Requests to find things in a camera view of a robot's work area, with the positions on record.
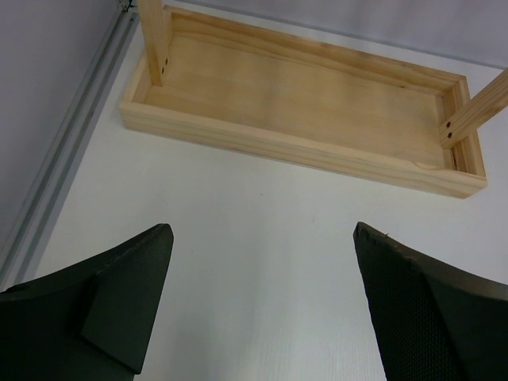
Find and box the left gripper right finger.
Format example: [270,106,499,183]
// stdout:
[353,222,507,380]

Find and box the wooden hanger rack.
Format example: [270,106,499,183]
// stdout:
[120,1,507,198]

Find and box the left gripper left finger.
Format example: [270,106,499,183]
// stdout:
[1,224,174,380]

